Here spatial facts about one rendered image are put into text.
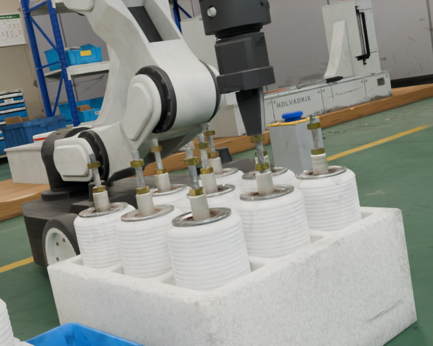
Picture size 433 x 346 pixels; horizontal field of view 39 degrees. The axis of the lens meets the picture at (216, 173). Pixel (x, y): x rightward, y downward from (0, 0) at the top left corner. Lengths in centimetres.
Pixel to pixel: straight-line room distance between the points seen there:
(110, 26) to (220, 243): 77
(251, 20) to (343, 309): 40
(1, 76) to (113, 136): 583
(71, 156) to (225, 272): 93
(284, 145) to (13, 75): 632
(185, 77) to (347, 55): 334
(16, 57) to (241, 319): 678
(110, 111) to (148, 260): 248
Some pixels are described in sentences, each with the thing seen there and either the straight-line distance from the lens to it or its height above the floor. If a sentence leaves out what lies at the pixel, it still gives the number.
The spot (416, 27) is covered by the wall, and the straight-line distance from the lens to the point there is 659.
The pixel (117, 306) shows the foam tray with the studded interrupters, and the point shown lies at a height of 15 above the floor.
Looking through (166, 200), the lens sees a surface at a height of 24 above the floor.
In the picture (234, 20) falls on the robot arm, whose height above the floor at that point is 48.
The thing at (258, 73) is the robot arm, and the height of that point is 41.
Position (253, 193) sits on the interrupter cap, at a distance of 85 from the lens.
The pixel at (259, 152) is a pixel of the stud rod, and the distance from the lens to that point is 83.
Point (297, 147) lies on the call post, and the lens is 113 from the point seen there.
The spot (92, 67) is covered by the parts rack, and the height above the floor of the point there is 75.
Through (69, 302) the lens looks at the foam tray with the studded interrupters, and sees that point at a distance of 98.
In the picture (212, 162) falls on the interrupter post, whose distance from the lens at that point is 108.
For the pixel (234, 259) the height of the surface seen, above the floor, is 20.
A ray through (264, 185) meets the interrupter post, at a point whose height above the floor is 26.
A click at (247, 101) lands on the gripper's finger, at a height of 38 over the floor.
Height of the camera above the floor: 41
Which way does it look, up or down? 8 degrees down
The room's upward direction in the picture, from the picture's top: 11 degrees counter-clockwise
